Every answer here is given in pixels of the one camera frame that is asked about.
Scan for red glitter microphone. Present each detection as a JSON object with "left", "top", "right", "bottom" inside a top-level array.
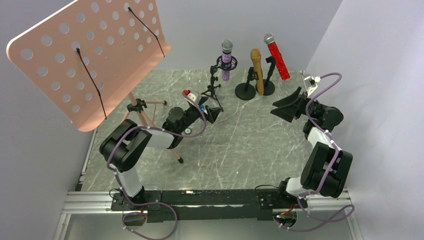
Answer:
[{"left": 263, "top": 33, "right": 290, "bottom": 81}]

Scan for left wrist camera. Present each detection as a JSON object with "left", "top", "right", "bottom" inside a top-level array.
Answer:
[{"left": 182, "top": 89, "right": 202, "bottom": 107}]

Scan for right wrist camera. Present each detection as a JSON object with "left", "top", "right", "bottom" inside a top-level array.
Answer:
[{"left": 303, "top": 74, "right": 321, "bottom": 96}]

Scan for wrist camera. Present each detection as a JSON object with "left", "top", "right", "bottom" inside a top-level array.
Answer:
[
  {"left": 182, "top": 89, "right": 202, "bottom": 107},
  {"left": 303, "top": 74, "right": 321, "bottom": 96}
]

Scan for purple glitter microphone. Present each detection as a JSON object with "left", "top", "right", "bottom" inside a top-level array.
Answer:
[{"left": 221, "top": 39, "right": 233, "bottom": 82}]

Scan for black tripod shock mount stand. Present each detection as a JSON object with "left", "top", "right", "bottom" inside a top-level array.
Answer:
[{"left": 201, "top": 56, "right": 238, "bottom": 107}]

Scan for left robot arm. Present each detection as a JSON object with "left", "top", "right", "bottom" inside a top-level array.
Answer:
[{"left": 99, "top": 103, "right": 223, "bottom": 204}]

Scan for gold microphone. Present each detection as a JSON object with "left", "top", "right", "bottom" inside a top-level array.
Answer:
[{"left": 250, "top": 48, "right": 265, "bottom": 95}]

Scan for pink perforated music stand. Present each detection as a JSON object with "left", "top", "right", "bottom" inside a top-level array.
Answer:
[{"left": 5, "top": 0, "right": 172, "bottom": 164}]

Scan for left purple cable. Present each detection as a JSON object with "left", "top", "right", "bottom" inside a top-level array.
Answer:
[{"left": 105, "top": 104, "right": 208, "bottom": 240}]

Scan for black round mic stand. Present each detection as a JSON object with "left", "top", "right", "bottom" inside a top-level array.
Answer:
[
  {"left": 234, "top": 67, "right": 256, "bottom": 101},
  {"left": 251, "top": 56, "right": 276, "bottom": 96}
]

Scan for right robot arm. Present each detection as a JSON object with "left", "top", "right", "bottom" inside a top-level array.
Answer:
[{"left": 271, "top": 87, "right": 353, "bottom": 198}]

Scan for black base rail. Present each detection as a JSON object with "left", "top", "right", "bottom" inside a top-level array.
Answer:
[{"left": 110, "top": 188, "right": 298, "bottom": 223}]

